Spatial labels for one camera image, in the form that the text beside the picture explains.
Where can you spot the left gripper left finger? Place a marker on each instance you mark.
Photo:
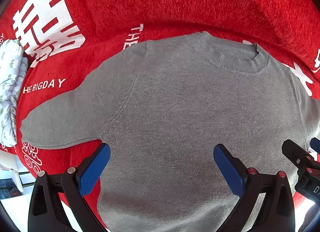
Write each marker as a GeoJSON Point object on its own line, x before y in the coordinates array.
{"type": "Point", "coordinates": [46, 212]}

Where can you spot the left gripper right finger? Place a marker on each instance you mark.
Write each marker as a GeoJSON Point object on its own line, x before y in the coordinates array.
{"type": "Point", "coordinates": [277, 212]}

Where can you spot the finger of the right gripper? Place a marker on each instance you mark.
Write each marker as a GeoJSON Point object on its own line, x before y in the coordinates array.
{"type": "Point", "coordinates": [315, 145]}
{"type": "Point", "coordinates": [296, 154]}

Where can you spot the grey knit sweater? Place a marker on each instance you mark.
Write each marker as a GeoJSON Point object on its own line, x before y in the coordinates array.
{"type": "Point", "coordinates": [162, 106]}

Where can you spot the white floral quilt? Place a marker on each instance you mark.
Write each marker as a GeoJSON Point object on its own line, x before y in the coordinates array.
{"type": "Point", "coordinates": [14, 68]}

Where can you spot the red blanket white print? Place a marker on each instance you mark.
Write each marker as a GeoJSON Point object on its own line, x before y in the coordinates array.
{"type": "Point", "coordinates": [66, 39]}

